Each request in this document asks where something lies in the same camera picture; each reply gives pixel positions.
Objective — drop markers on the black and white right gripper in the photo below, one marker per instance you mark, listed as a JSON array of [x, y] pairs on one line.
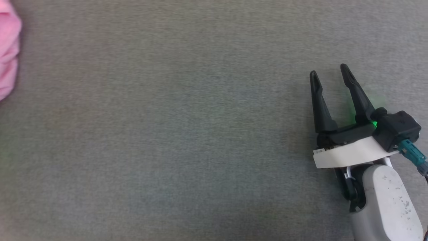
[[347, 150]]

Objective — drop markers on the pink garment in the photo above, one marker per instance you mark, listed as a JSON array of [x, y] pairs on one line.
[[7, 50]]

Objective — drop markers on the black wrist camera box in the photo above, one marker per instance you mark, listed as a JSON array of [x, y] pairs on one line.
[[398, 129]]

